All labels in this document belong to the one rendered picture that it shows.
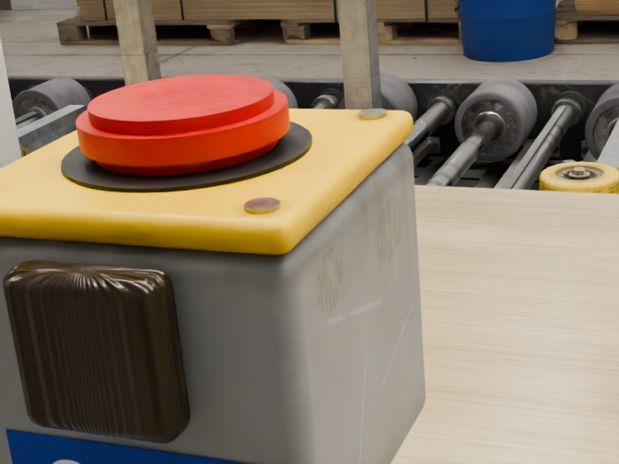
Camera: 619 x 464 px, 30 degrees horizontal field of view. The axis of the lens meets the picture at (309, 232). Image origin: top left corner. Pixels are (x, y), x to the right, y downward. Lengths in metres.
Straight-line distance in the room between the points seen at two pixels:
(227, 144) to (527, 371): 0.63
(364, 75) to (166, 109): 1.17
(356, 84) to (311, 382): 1.19
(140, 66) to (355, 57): 0.29
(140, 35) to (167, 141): 1.29
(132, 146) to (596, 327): 0.70
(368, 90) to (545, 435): 0.71
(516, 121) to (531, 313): 0.88
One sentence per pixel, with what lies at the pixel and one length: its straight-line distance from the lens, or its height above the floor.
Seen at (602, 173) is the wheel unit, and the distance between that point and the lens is 1.21.
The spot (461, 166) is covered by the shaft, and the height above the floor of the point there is 0.81.
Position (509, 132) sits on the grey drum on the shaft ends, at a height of 0.79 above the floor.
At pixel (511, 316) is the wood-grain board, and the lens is 0.90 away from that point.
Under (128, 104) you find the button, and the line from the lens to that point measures 0.22.
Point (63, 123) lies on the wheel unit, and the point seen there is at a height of 0.84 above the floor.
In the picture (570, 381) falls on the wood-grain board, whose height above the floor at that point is 0.90.
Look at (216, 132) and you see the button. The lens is 0.20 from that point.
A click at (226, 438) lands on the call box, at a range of 0.20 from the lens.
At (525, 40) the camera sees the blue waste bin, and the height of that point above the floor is 0.10.
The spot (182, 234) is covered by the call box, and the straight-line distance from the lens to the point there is 0.19.
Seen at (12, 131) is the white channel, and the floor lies 0.92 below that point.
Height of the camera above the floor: 1.28
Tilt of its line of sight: 20 degrees down
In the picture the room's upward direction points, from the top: 5 degrees counter-clockwise
